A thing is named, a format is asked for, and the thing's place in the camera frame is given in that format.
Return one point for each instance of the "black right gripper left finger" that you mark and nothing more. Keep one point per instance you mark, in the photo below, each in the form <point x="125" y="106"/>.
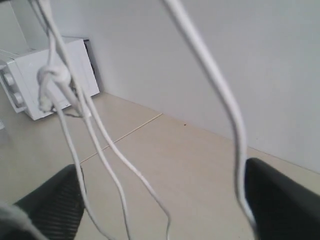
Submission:
<point x="56" y="207"/>

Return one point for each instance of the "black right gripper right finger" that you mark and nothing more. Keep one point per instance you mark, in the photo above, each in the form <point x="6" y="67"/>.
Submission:
<point x="283" y="209"/>

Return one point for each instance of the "white microwave oven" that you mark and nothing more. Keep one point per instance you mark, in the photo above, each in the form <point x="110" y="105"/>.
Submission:
<point x="18" y="74"/>

